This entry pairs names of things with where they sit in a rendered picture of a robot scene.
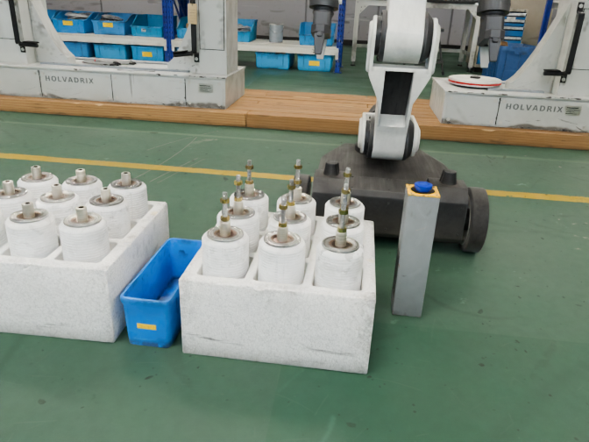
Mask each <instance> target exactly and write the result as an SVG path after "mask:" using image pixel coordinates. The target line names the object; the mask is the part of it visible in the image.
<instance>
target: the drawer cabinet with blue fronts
mask: <svg viewBox="0 0 589 442"><path fill-rule="evenodd" d="M528 12H529V10H521V9H510V12H509V14H508V15H506V16H504V17H505V22H504V31H505V39H504V40H502V41H506V42H507V43H520V44H521V43H522V39H523V34H524V30H525V25H526V21H527V16H528ZM474 24H475V17H472V27H471V32H470V38H469V44H468V49H467V52H470V50H471V44H472V35H473V29H474ZM479 49H480V46H476V51H475V56H474V62H473V67H472V68H471V70H472V71H473V72H482V68H480V57H479Z"/></svg>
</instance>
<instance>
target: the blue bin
mask: <svg viewBox="0 0 589 442"><path fill-rule="evenodd" d="M201 246H202V241H201V240H195V239H177V238H170V239H167V240H166V242H165V243H164V244H163V245H162V246H161V247H160V249H159V250H158V251H157V252H156V254H155V255H154V256H153V257H152V258H151V259H150V260H149V261H148V262H147V263H146V265H145V266H144V267H143V268H142V270H141V271H140V272H139V273H138V275H137V276H136V277H135V278H134V279H133V280H132V282H131V283H130V284H129V285H128V287H127V288H126V289H125V290H124V292H123V293H122V294H121V296H120V299H121V303H123V304H124V314H125V320H126V325H127V331H128V336H129V341H130V343H131V344H133V345H140V346H155V347H162V348H168V347H170V346H171V345H172V344H173V342H174V340H175V339H176V337H177V335H178V333H179V332H180V330H181V306H180V290H179V279H180V278H181V276H182V274H184V272H185V270H186V268H187V267H188V265H189V263H190V262H191V260H192V259H193V258H194V257H195V255H196V254H197V252H198V251H199V250H200V248H201Z"/></svg>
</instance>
